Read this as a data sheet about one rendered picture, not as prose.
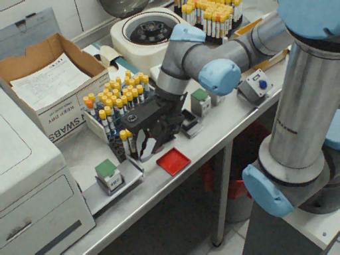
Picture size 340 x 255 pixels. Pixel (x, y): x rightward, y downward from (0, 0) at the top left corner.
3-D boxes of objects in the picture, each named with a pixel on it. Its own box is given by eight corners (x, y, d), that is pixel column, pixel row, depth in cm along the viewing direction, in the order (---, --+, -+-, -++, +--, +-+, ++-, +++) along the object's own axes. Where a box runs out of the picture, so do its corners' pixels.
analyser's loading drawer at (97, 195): (80, 228, 85) (74, 218, 82) (65, 210, 89) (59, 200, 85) (145, 176, 94) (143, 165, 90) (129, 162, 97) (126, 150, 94)
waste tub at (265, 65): (261, 74, 120) (265, 50, 113) (232, 56, 127) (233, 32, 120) (287, 57, 125) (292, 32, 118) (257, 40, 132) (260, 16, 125)
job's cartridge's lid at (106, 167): (106, 180, 84) (105, 178, 84) (94, 168, 87) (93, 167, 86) (119, 170, 86) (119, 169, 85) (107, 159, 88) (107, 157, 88)
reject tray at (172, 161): (172, 176, 96) (172, 175, 95) (155, 162, 99) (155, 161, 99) (191, 161, 99) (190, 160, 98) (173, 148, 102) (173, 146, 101)
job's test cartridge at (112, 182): (111, 194, 89) (105, 180, 84) (99, 182, 91) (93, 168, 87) (123, 184, 91) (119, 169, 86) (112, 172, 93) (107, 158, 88)
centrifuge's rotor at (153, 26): (146, 63, 119) (143, 45, 114) (123, 42, 128) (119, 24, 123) (184, 45, 124) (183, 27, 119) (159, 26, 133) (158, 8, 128)
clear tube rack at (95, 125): (107, 145, 105) (102, 128, 99) (87, 127, 110) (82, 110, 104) (160, 107, 113) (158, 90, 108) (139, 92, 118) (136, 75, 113)
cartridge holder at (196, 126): (190, 138, 104) (190, 130, 101) (169, 122, 109) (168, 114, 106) (203, 128, 106) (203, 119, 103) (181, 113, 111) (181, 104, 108)
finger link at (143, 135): (154, 158, 99) (164, 129, 95) (138, 163, 94) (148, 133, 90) (146, 151, 100) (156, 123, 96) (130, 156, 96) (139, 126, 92)
